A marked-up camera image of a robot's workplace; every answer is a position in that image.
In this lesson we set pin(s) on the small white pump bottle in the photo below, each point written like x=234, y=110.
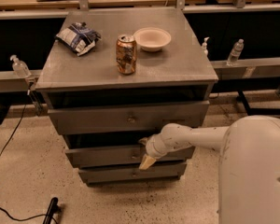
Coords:
x=204, y=46

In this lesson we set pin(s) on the white paper bowl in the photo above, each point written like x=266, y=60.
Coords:
x=152, y=39

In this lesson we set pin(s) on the orange soda can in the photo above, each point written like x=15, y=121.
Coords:
x=126, y=54

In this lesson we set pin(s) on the grey drawer cabinet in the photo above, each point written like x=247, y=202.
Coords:
x=147, y=70

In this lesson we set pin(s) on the clear sanitizer pump bottle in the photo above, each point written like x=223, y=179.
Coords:
x=20, y=67

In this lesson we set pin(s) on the clear plastic water bottle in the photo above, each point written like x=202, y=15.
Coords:
x=235, y=52

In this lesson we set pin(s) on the black table leg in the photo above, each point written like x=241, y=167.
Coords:
x=241, y=98

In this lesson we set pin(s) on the crumpled chip bag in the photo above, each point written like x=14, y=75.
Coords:
x=78, y=37

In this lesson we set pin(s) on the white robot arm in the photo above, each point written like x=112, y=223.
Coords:
x=248, y=167

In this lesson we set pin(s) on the grey top drawer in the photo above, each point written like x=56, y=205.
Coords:
x=124, y=118

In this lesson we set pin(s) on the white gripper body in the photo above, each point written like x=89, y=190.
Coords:
x=153, y=147

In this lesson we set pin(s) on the black floor stand foot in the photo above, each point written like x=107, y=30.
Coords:
x=52, y=210

